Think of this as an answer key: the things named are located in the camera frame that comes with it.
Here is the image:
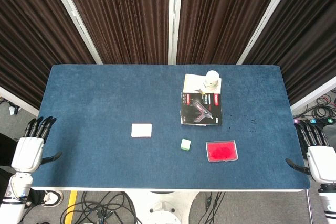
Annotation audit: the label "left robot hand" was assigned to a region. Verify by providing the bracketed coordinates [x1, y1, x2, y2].
[11, 115, 63, 174]

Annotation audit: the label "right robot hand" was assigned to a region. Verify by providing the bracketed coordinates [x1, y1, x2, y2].
[285, 119, 336, 184]

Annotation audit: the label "white and pink box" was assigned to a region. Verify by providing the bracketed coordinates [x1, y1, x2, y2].
[131, 123, 153, 138]

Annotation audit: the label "black fabric object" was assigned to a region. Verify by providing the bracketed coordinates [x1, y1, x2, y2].
[0, 132, 19, 167]

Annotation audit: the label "power strip with lit switches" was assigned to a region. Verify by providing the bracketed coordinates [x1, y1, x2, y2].
[292, 118, 336, 125]

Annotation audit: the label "white sneaker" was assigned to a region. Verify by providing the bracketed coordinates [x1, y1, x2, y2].
[41, 191, 64, 206]

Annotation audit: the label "yellow floor tape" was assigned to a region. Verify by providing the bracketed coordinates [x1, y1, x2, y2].
[64, 191, 79, 224]

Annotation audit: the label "blue table cloth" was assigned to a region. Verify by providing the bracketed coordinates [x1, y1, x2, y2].
[30, 63, 312, 190]

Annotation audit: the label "red ink pad clear case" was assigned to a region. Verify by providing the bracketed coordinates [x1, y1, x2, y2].
[205, 140, 239, 163]

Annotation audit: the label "brown curtain panel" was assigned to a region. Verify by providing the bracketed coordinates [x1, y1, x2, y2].
[176, 0, 286, 65]
[244, 0, 336, 99]
[0, 0, 97, 109]
[59, 0, 170, 65]

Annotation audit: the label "black glue gun package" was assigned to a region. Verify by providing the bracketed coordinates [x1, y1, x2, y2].
[180, 92, 223, 126]

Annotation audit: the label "green and white cube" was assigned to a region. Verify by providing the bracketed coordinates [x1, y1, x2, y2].
[180, 138, 192, 151]

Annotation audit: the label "white booklet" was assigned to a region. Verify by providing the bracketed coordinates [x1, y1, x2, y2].
[183, 73, 223, 95]

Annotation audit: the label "white frame rail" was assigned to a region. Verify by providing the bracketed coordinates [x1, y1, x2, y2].
[0, 86, 40, 117]
[290, 77, 336, 112]

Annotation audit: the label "black coiled floor cables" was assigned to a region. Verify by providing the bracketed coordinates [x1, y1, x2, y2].
[311, 94, 336, 120]

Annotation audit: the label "black floor cable bundle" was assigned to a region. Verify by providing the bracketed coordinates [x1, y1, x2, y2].
[60, 191, 142, 224]

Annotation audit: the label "black cable with inline plug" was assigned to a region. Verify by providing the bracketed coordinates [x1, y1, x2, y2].
[196, 191, 226, 224]

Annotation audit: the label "white table pedestal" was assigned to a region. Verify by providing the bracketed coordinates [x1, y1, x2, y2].
[125, 189, 200, 224]

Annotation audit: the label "white frame post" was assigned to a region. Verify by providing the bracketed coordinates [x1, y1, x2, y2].
[167, 0, 184, 65]
[46, 0, 103, 65]
[236, 0, 299, 65]

